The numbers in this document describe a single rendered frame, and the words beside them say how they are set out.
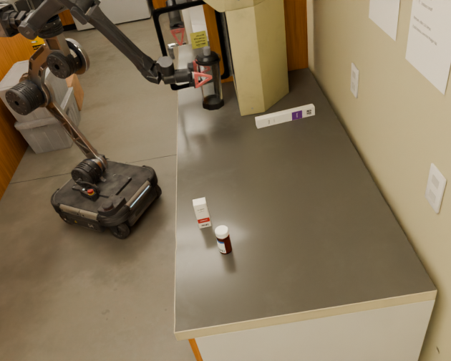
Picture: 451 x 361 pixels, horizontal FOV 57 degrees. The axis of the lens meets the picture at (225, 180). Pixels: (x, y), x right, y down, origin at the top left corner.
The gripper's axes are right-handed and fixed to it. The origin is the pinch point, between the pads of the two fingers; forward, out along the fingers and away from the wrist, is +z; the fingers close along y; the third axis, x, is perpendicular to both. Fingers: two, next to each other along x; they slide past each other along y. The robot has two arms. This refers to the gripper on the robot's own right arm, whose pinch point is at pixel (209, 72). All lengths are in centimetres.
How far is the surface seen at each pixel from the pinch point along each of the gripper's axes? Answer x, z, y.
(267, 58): -3.1, 25.4, 0.7
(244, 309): 21, 0, -103
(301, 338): 33, 15, -107
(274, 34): -11.2, 29.4, 5.3
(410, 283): 18, 45, -104
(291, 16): -8, 43, 34
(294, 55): 11, 45, 34
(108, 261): 122, -76, 10
